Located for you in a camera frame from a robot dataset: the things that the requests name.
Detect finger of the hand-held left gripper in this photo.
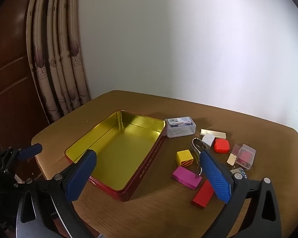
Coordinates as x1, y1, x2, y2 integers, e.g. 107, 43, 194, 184
0, 143, 43, 176

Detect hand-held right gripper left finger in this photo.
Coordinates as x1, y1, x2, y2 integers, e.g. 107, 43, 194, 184
16, 149, 98, 229

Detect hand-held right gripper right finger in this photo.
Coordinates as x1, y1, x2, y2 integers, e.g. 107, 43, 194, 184
199, 150, 282, 238

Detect blue patterned small tin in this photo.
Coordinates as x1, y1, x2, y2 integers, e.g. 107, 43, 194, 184
230, 168, 247, 179

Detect magenta block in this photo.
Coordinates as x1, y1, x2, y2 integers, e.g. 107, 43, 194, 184
171, 166, 203, 191

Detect silver nail clipper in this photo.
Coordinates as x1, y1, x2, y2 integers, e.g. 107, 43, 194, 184
189, 137, 210, 180

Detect clear box with red contents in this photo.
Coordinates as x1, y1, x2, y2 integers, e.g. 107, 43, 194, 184
231, 143, 256, 171

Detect yellow block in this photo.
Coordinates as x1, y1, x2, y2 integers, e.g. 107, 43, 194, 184
176, 149, 194, 167

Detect beige rectangular box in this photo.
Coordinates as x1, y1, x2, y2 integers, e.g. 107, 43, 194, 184
200, 128, 226, 138

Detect red tin box gold inside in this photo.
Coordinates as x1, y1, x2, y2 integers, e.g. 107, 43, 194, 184
65, 109, 167, 202

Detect red square case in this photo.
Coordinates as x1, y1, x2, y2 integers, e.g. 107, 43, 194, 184
213, 138, 230, 154

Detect small white box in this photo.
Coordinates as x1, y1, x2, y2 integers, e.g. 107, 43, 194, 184
202, 133, 215, 147

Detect brown wooden door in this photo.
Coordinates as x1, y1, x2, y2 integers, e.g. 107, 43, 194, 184
0, 0, 50, 154

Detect clear plastic card box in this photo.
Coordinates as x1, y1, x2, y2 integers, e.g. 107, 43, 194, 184
164, 116, 197, 138

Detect beige patterned curtain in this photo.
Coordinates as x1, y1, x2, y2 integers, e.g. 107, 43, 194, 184
26, 0, 92, 124

